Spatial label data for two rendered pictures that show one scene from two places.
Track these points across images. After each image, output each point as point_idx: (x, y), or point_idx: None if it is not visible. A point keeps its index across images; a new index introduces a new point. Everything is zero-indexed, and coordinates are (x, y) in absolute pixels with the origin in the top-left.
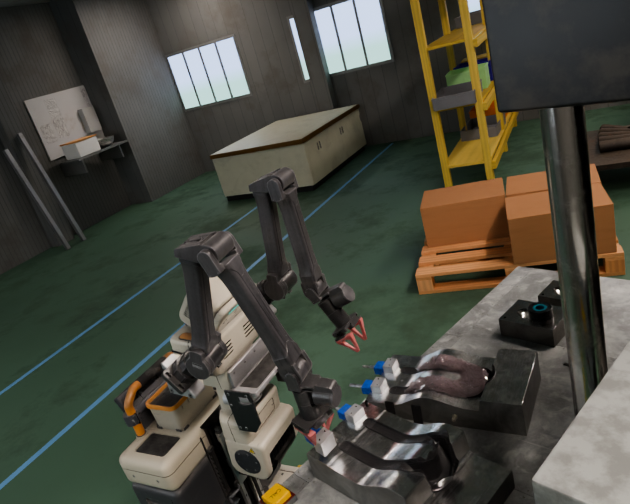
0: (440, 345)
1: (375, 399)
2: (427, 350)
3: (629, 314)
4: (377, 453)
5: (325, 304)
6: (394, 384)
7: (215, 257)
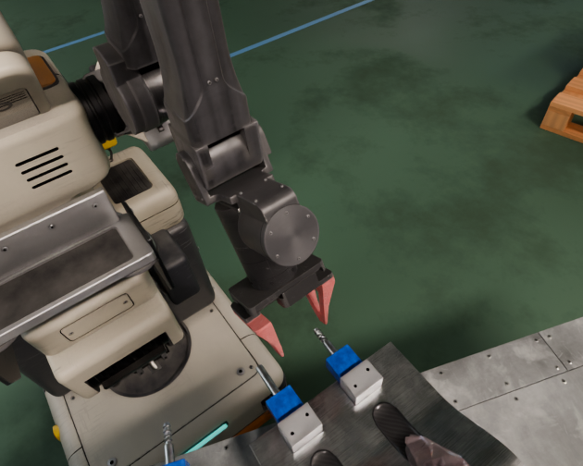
0: (508, 362)
1: (269, 460)
2: (473, 356)
3: None
4: None
5: (226, 218)
6: (335, 445)
7: None
